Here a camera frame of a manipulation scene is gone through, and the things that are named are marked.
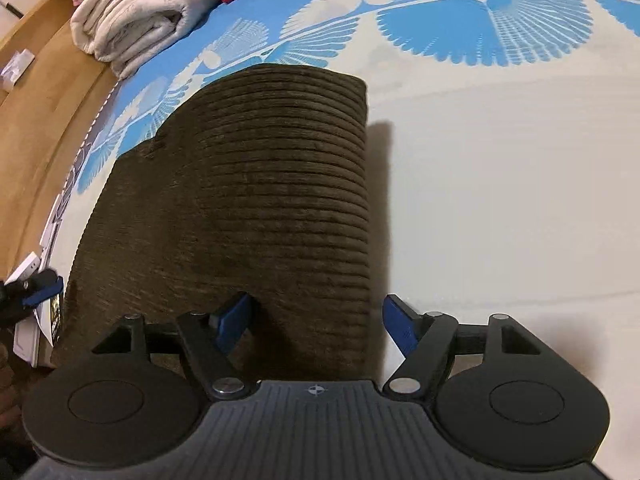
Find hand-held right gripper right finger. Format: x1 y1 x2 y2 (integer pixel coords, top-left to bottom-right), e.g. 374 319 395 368
382 294 546 402

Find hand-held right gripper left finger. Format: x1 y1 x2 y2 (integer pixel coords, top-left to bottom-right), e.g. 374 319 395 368
91 291 253 401

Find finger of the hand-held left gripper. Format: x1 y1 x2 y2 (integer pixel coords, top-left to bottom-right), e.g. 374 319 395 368
20 269 65 308

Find brown corduroy pants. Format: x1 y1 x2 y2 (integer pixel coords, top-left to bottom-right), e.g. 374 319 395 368
50 63 373 396

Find white flat box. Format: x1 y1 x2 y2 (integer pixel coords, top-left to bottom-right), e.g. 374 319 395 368
12 290 63 367

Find blue white printed bedsheet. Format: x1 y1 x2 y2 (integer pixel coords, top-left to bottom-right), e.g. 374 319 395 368
47 0 640 461

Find cream folded blanket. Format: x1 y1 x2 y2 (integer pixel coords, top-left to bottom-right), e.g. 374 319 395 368
70 0 221 79

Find wooden bed frame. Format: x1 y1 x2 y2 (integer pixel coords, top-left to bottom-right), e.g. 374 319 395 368
0 0 118 281

